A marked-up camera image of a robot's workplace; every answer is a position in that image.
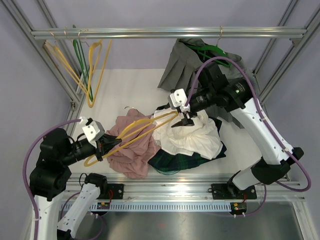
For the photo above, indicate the green navy plaid skirt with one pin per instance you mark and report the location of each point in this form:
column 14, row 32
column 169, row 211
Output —
column 163, row 159

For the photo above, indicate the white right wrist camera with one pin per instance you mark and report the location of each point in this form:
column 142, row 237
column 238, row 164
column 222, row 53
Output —
column 178, row 100

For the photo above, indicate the green plastic hanger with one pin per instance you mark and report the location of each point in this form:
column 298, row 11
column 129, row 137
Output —
column 207, row 51

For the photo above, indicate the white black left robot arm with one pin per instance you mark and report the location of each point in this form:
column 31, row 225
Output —
column 48, row 181

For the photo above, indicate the white slotted cable duct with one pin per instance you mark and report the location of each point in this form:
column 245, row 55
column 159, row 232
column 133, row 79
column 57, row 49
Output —
column 119, row 206

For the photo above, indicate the yellow plastic hanger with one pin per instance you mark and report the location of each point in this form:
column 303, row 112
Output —
column 60, row 57

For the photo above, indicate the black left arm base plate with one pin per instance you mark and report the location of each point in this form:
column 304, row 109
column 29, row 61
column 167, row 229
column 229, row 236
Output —
column 115, row 190

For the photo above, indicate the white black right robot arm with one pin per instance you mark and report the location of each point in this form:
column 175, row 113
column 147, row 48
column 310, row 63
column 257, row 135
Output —
column 238, row 98

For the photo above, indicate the aluminium frame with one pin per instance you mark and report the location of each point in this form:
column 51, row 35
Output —
column 127, row 45

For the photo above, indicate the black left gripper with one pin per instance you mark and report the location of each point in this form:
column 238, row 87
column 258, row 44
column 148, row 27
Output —
column 105, row 143

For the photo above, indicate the grey pleated skirt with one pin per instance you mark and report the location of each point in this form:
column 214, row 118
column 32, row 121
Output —
column 181, row 70

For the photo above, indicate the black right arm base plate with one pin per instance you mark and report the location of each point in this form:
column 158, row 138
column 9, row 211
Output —
column 225, row 191

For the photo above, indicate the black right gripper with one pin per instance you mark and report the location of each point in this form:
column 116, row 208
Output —
column 187, row 121

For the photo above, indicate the white skirt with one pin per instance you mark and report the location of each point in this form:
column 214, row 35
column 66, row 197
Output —
column 201, row 138

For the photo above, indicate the teal plastic basin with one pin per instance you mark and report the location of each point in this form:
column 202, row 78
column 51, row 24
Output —
column 166, row 171

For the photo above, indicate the pink pleated skirt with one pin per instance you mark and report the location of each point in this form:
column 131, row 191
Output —
column 132, row 160

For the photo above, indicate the green hanger of plaid skirt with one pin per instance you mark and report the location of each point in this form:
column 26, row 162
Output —
column 78, row 49

